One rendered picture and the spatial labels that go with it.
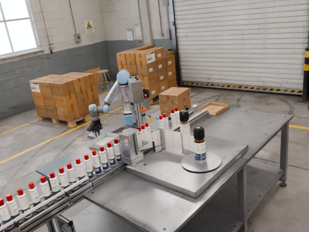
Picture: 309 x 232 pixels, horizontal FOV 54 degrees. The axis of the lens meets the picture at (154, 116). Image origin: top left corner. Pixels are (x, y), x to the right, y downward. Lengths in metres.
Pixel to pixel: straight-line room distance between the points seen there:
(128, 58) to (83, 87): 1.21
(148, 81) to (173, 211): 4.75
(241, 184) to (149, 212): 0.95
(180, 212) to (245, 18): 5.32
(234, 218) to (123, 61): 4.72
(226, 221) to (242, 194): 0.31
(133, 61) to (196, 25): 1.75
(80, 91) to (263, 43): 3.83
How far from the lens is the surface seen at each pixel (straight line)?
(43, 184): 2.19
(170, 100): 3.34
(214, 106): 3.73
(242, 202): 2.77
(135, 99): 2.61
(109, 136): 3.20
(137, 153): 2.48
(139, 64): 6.53
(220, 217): 2.92
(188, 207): 2.04
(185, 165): 2.36
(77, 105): 6.12
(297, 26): 6.49
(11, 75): 7.91
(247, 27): 6.79
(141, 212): 2.04
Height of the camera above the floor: 2.07
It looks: 20 degrees down
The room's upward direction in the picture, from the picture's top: 7 degrees counter-clockwise
